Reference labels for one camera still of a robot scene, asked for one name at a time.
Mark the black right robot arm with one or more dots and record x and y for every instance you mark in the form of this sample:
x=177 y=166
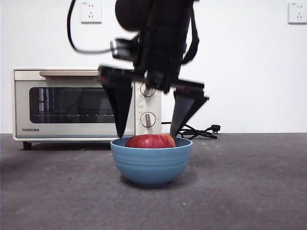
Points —
x=134 y=14

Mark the blue ribbed bowl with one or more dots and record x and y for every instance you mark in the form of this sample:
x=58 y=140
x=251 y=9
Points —
x=151 y=167

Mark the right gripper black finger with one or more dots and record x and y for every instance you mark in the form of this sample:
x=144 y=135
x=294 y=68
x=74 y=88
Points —
x=183 y=107
x=120 y=105

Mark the red apple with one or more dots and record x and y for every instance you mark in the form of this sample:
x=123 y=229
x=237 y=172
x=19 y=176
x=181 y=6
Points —
x=149 y=141

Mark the beige round oven knob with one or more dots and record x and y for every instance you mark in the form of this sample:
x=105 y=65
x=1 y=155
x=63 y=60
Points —
x=147 y=119
x=148 y=93

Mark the white wall socket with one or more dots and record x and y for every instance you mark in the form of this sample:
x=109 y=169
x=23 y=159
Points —
x=90 y=13
x=298 y=13

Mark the cream Toshiba toaster oven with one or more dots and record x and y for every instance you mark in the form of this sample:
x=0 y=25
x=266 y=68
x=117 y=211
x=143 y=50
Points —
x=148 y=105

